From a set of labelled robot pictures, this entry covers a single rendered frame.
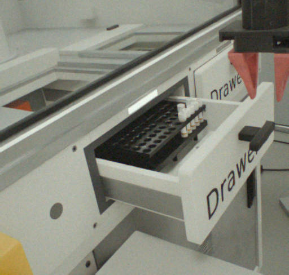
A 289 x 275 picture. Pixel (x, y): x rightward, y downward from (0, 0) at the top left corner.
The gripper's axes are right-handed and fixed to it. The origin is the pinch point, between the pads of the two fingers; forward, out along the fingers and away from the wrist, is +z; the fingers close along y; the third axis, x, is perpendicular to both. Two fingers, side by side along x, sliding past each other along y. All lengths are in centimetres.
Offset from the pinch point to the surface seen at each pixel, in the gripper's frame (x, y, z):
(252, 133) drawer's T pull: 3.4, 0.9, 4.5
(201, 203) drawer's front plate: 15.4, 3.1, 8.3
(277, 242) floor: -73, 18, 95
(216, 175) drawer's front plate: 10.9, 3.0, 7.1
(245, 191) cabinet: -42, 19, 49
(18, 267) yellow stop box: 32.8, 15.1, 7.5
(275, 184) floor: -112, 30, 95
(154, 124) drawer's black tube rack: 2.4, 17.2, 5.9
